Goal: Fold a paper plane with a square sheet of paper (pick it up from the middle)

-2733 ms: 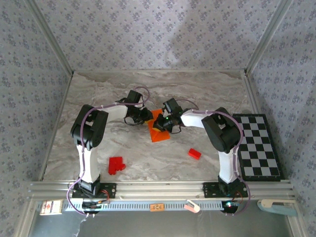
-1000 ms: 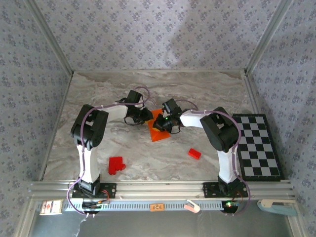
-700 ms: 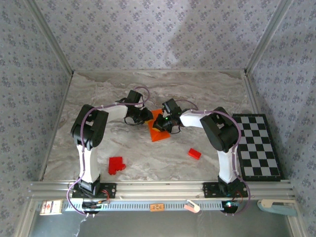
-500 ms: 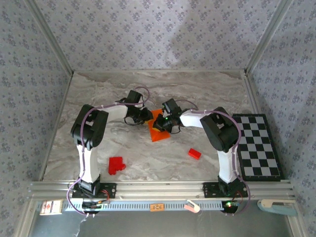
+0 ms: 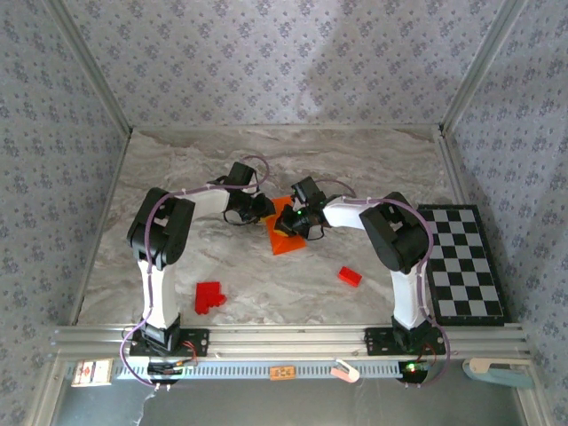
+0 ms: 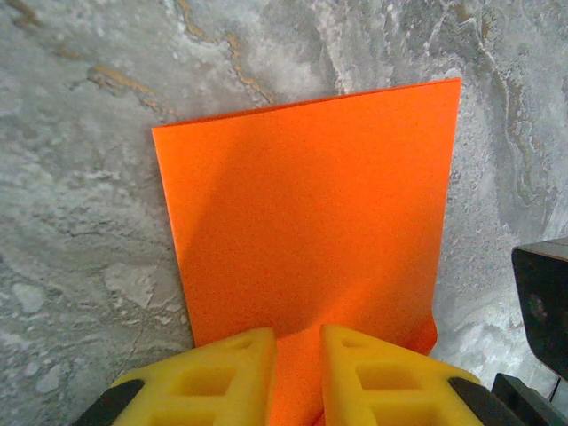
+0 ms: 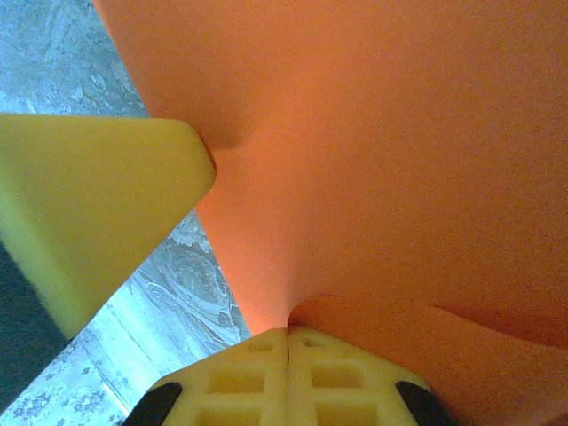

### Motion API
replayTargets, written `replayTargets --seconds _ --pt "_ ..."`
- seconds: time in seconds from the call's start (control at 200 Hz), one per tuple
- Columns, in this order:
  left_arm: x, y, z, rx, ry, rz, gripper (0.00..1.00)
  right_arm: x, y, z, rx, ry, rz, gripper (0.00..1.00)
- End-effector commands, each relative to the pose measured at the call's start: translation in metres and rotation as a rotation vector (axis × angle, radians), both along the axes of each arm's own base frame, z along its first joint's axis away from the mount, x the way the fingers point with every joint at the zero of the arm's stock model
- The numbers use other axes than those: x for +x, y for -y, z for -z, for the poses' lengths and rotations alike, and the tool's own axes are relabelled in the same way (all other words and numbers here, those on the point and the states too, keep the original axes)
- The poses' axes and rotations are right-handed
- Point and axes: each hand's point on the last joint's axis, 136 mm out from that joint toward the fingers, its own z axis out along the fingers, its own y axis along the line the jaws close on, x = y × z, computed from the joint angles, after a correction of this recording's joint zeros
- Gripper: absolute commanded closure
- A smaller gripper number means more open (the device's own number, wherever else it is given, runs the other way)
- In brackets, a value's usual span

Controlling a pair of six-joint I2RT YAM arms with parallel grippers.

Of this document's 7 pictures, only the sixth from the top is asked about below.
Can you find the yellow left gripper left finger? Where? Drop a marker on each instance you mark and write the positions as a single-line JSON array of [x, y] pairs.
[[199, 390]]

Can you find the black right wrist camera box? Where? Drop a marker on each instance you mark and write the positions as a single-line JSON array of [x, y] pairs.
[[543, 302]]

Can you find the orange cloth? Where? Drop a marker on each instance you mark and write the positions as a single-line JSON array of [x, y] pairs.
[[310, 199]]

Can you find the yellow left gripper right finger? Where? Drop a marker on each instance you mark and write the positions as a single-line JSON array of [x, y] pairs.
[[399, 390]]

